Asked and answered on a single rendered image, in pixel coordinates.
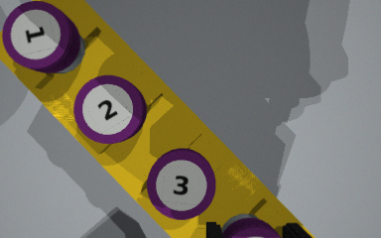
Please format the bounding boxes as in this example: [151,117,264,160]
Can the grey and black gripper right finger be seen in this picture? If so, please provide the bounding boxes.
[282,223,313,238]

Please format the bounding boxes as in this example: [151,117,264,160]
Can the yellow tube rack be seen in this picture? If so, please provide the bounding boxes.
[0,0,316,238]

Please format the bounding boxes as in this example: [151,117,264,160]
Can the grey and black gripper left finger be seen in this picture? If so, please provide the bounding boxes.
[206,222,223,238]

